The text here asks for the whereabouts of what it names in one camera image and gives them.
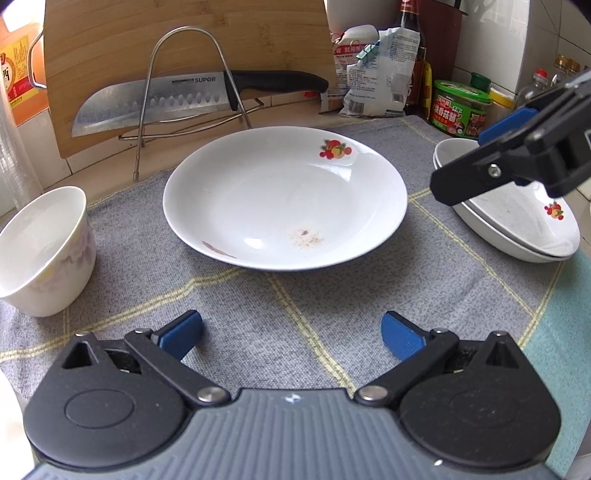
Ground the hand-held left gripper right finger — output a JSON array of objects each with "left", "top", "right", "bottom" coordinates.
[{"left": 353, "top": 311, "right": 525, "bottom": 408}]

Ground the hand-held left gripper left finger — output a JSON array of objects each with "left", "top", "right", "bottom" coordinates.
[{"left": 59, "top": 310, "right": 232, "bottom": 408}]

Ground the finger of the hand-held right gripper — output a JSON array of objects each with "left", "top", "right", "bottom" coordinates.
[
  {"left": 479, "top": 69, "right": 591, "bottom": 147},
  {"left": 429, "top": 104, "right": 591, "bottom": 207}
]

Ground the white plate with fruit print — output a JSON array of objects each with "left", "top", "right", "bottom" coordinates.
[
  {"left": 433, "top": 148, "right": 579, "bottom": 265},
  {"left": 163, "top": 126, "right": 408, "bottom": 272},
  {"left": 433, "top": 137, "right": 581, "bottom": 257}
]

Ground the white bowl with pink flowers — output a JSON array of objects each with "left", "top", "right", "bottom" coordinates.
[{"left": 0, "top": 185, "right": 97, "bottom": 318}]

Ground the yellow lidded spice jar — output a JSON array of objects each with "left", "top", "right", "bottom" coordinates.
[{"left": 489, "top": 85, "right": 516, "bottom": 117}]

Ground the glass bottle with red cap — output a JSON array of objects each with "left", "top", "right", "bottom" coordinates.
[{"left": 514, "top": 68, "right": 550, "bottom": 110}]

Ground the green lidded sauce jar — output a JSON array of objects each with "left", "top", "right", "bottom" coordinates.
[{"left": 429, "top": 79, "right": 493, "bottom": 140}]

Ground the yellow squeeze bottle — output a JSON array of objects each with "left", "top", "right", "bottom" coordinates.
[{"left": 420, "top": 62, "right": 435, "bottom": 119}]

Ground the brown knife block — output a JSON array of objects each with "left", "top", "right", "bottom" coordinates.
[{"left": 418, "top": 0, "right": 463, "bottom": 93}]

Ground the grey blue checked dish towel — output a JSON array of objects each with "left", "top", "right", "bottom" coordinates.
[{"left": 0, "top": 115, "right": 591, "bottom": 480}]

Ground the white printed bag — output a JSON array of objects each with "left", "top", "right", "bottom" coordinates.
[{"left": 341, "top": 27, "right": 426, "bottom": 116}]

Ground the dark soy sauce bottle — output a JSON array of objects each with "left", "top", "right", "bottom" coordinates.
[{"left": 392, "top": 0, "right": 428, "bottom": 117}]

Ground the red white packet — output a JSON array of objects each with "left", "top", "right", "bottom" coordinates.
[{"left": 318, "top": 32, "right": 371, "bottom": 114}]

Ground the tall plastic wrap roll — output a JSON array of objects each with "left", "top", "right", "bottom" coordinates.
[{"left": 0, "top": 99, "right": 45, "bottom": 219}]

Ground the bamboo cutting board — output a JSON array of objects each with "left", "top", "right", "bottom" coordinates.
[{"left": 28, "top": 0, "right": 337, "bottom": 160}]

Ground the orange cooking wine jug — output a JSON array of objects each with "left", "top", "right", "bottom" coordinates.
[{"left": 0, "top": 0, "right": 48, "bottom": 127}]

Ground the metal wire stand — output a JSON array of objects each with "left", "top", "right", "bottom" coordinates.
[{"left": 117, "top": 27, "right": 265, "bottom": 182}]

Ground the black handled kitchen knife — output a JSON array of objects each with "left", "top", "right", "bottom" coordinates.
[{"left": 71, "top": 70, "right": 329, "bottom": 138}]

